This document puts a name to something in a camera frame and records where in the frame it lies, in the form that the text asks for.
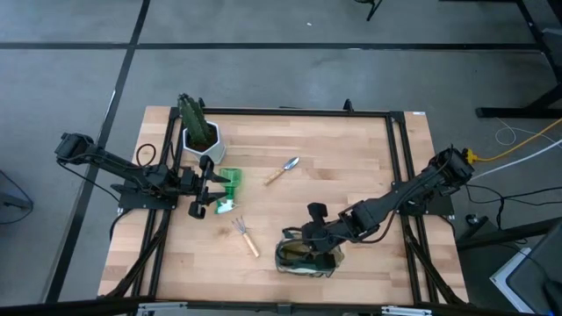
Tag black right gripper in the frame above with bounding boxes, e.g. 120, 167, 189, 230
283, 202, 352, 271

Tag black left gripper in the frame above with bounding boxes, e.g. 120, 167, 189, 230
177, 154, 232, 219

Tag green plastic spray bottle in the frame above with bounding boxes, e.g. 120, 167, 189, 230
214, 167, 243, 215

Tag beige green gardening bag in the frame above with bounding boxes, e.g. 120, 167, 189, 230
275, 230, 346, 278

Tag hand trowel wooden handle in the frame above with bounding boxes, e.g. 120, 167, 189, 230
263, 156, 300, 187

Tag white hexagonal plant pot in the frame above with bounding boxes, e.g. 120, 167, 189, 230
182, 121, 227, 165

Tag green cactus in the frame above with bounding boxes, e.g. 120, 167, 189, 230
177, 92, 216, 153

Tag black floor stand bar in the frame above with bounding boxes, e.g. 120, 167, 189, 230
456, 217, 562, 252

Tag grey device with white edge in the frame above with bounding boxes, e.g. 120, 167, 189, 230
489, 221, 562, 315

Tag black chair leg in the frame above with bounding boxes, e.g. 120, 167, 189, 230
354, 0, 383, 22

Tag black cable loop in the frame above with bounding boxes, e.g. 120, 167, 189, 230
134, 142, 157, 168

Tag silver aluminium bracket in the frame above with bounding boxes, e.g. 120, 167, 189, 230
135, 301, 190, 316
380, 305, 434, 316

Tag black aluminium table frame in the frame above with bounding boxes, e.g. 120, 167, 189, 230
0, 98, 545, 316

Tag yellow extension cable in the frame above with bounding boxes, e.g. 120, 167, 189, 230
465, 118, 562, 163

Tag black desk leg frame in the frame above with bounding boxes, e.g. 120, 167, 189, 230
476, 0, 562, 119

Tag black floor cables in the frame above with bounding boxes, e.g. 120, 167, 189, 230
456, 183, 562, 232

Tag white floor cable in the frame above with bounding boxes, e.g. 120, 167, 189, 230
476, 118, 562, 180

